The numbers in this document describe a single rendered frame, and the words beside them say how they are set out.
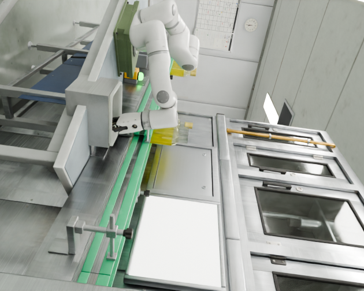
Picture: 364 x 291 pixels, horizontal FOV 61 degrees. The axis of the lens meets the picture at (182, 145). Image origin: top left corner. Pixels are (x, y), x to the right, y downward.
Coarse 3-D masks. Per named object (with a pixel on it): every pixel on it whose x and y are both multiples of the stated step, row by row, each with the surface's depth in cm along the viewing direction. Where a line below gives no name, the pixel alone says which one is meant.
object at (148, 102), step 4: (148, 88) 171; (148, 92) 167; (144, 96) 161; (148, 96) 162; (152, 96) 163; (144, 100) 157; (148, 100) 159; (152, 100) 158; (140, 104) 153; (144, 104) 154; (148, 104) 155; (152, 104) 155; (156, 104) 155; (140, 108) 149; (144, 108) 151; (148, 108) 151; (152, 108) 151
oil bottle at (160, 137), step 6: (156, 132) 153; (162, 132) 153; (168, 132) 154; (174, 132) 155; (156, 138) 152; (162, 138) 152; (168, 138) 152; (174, 138) 152; (168, 144) 154; (174, 144) 154
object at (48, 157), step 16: (16, 0) 154; (112, 0) 157; (0, 16) 143; (112, 16) 150; (96, 32) 143; (96, 48) 136; (64, 112) 115; (64, 128) 111; (0, 144) 105; (16, 160) 105; (32, 160) 103; (48, 160) 103
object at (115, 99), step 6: (120, 84) 121; (114, 90) 114; (120, 90) 125; (114, 96) 127; (120, 96) 127; (114, 102) 128; (120, 102) 128; (114, 108) 129; (120, 108) 130; (114, 114) 131; (120, 114) 131; (114, 132) 129; (114, 138) 126
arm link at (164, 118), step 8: (176, 96) 121; (176, 104) 122; (152, 112) 118; (160, 112) 118; (168, 112) 117; (176, 112) 118; (152, 120) 117; (160, 120) 117; (168, 120) 117; (176, 120) 117; (152, 128) 120; (160, 128) 120
